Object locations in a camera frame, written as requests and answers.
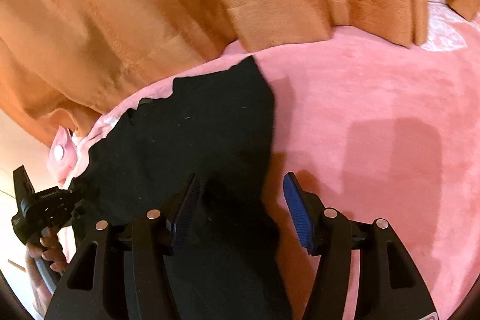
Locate pink pillow with button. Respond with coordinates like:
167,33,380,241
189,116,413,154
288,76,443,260
47,127,81,189

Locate pink fleece blanket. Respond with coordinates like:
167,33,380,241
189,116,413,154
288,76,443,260
47,0,480,320

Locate black cloth garment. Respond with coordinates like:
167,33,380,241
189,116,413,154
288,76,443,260
72,57,292,319

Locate person's left hand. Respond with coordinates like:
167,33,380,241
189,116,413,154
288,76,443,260
25,227,68,317

